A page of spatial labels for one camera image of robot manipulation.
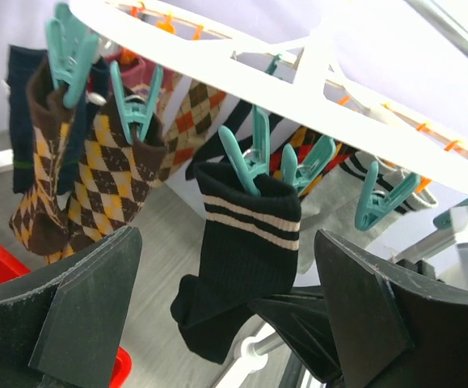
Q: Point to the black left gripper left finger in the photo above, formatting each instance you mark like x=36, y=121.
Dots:
x=61, y=325

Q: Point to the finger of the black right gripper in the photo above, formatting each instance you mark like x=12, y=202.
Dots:
x=300, y=318

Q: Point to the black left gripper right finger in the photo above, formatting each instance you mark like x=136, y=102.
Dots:
x=392, y=327

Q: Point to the black striped cuff sock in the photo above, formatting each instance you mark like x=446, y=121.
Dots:
x=249, y=250

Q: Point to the brown yellow argyle sock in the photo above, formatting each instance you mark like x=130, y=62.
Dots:
x=39, y=223
x=114, y=179

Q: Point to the white round sock hanger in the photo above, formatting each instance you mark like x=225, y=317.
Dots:
x=292, y=79

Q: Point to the grey sock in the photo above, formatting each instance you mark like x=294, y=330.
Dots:
x=331, y=205

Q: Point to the teal clothespin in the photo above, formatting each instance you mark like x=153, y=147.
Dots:
x=301, y=175
x=72, y=48
x=254, y=161
x=371, y=207
x=131, y=108

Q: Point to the black red argyle sock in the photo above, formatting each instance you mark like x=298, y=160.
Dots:
x=303, y=141

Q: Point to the beige orange argyle sock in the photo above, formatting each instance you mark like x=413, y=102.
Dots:
x=188, y=133

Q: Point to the navy sock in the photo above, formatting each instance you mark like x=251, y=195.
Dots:
x=22, y=63

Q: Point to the maroon sock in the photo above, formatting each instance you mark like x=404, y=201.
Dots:
x=137, y=75

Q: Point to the grey metal stand pole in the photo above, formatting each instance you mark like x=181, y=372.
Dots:
x=443, y=22

